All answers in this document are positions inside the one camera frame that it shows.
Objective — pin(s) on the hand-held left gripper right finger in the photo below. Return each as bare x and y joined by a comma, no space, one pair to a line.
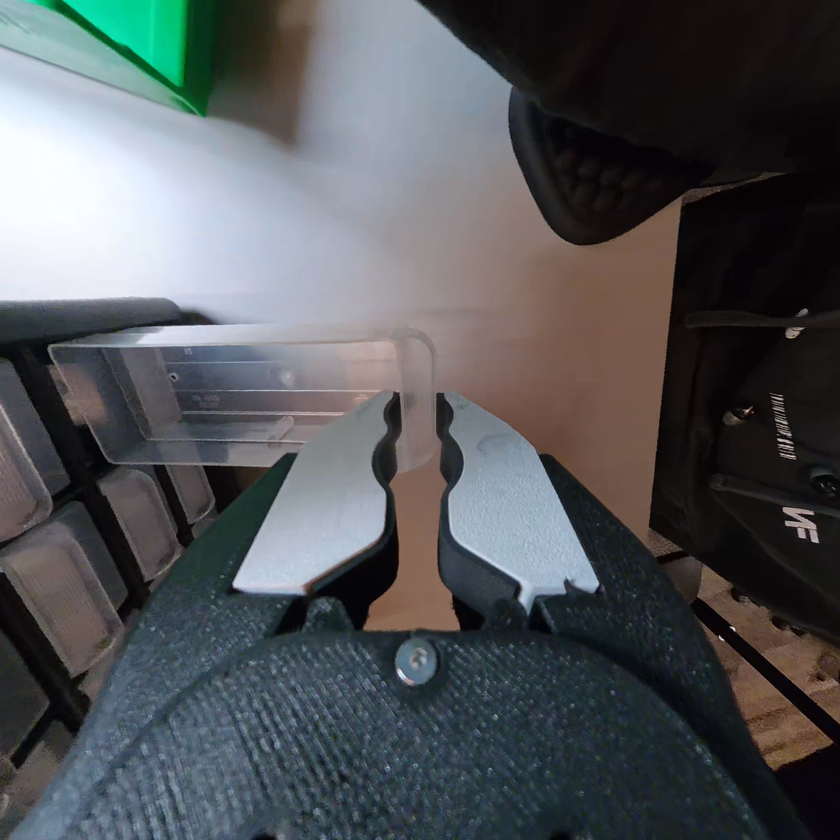
512,518

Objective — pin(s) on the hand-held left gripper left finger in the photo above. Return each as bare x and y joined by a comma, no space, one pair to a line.
328,518

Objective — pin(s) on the clear plastic drawer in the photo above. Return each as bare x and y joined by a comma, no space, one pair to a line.
229,394

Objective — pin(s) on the black drawer cabinet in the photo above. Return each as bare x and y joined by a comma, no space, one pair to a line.
79,315

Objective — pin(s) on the green storage bin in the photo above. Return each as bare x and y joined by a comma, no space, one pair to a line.
164,46

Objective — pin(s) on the grid of clear drawers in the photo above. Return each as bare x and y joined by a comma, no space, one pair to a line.
59,577

